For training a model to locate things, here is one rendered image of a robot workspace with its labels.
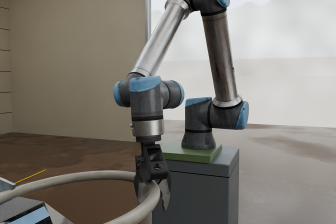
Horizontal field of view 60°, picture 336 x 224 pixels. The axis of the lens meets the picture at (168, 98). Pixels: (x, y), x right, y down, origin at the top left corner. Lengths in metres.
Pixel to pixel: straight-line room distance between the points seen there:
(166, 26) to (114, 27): 5.18
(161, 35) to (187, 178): 0.72
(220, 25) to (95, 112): 5.42
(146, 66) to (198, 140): 0.66
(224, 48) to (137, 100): 0.66
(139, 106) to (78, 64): 6.00
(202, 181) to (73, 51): 5.71
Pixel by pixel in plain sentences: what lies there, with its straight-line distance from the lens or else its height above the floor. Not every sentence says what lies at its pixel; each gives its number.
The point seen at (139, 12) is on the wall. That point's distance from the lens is 6.12.
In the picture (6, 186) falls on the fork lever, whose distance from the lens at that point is 1.02.
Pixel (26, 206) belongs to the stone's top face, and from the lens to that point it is 1.12.
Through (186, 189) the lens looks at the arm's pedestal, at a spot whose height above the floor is 0.71.
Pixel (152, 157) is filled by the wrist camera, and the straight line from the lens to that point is 0.77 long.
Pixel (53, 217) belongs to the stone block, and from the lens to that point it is 1.14.
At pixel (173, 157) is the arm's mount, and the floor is 0.86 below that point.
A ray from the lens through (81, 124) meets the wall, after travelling 6.78.
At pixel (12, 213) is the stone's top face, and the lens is 1.09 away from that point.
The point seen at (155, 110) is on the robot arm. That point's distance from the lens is 0.79.
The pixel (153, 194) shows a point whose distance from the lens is 0.74.
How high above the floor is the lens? 1.24
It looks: 3 degrees down
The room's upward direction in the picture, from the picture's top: straight up
